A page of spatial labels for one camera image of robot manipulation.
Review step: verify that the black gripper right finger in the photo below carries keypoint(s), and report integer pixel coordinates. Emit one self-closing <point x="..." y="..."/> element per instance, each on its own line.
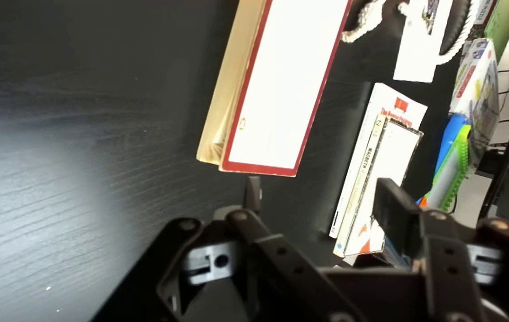
<point x="430" y="237"/>

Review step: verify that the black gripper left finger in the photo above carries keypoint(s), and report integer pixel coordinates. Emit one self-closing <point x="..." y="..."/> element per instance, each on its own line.
<point x="274" y="282"/>

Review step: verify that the white book under stack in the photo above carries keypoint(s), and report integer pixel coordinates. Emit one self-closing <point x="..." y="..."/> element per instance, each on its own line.
<point x="387" y="139"/>

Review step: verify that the green blue box stack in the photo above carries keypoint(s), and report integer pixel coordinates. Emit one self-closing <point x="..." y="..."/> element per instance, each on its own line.
<point x="473" y="110"/>

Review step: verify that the white booklet with picture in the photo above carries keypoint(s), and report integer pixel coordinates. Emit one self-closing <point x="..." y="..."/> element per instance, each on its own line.
<point x="421" y="37"/>

